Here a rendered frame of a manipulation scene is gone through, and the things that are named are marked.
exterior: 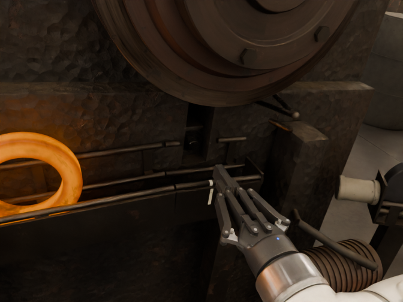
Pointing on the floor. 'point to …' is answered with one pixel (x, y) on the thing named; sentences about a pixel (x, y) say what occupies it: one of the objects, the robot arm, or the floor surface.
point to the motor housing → (345, 266)
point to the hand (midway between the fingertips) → (223, 181)
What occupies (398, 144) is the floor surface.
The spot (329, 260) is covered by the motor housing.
